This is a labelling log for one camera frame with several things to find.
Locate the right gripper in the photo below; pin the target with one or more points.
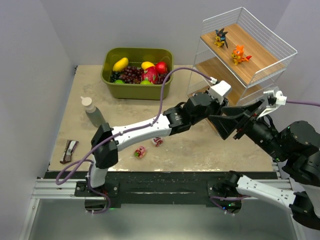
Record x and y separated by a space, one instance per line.
246 123

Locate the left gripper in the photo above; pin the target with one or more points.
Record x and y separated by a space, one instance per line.
217 106

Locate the orange fox toy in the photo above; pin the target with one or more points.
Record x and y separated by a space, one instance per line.
238 55

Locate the black cat toy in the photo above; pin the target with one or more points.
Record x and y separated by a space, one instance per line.
220 38

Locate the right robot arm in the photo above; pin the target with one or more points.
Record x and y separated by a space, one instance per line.
298 145

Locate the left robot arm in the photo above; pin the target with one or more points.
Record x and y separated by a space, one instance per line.
108 141

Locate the red apple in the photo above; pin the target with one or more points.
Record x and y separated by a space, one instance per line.
161 68

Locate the pink strawberry cake toy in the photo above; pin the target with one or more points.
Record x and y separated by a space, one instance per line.
157 141

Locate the pink dragon fruit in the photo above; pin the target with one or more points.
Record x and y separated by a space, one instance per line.
150 74

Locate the green pear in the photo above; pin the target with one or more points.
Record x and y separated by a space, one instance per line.
146 82

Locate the yellow lemon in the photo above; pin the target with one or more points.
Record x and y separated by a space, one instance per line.
145 65

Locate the olive green plastic bin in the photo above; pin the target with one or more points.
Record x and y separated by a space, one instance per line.
136 56

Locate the purple grape bunch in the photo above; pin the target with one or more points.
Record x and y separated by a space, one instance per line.
132 75

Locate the pink bear strawberry toy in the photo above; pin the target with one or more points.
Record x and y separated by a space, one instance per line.
140 152

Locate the yellow mango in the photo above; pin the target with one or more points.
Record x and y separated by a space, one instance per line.
120 65

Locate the dark blue grape bunch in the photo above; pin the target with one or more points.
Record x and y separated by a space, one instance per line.
115 75

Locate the grey bottle beige cap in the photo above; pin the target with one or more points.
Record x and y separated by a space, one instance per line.
93 113

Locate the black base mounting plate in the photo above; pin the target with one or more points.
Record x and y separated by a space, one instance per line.
170 188

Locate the brown snack bar wrapper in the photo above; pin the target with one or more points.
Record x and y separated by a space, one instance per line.
68 151

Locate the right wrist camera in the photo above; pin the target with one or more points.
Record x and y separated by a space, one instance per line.
273 99

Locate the white wire wooden shelf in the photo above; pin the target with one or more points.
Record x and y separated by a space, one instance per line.
271 55

